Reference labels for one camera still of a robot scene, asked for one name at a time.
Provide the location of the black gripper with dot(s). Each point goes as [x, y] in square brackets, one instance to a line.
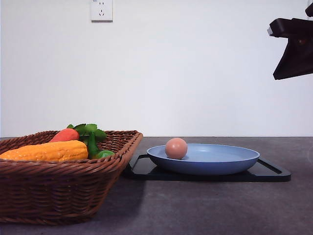
[298, 59]

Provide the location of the black rectangular tray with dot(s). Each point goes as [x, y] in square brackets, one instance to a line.
[142, 169]

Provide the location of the brown egg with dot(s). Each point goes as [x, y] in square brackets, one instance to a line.
[176, 148]

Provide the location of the orange toy carrot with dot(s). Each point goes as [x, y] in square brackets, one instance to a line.
[78, 133]

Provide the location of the yellow toy corn cob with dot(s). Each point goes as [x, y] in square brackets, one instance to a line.
[68, 150]

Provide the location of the white wall power socket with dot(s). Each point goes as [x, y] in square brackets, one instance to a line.
[101, 11]

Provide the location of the brown wicker basket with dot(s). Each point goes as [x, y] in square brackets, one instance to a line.
[64, 192]

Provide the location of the green toy pepper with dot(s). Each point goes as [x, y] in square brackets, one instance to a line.
[93, 150]

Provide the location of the blue round plate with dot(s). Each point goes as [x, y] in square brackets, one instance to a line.
[204, 159]

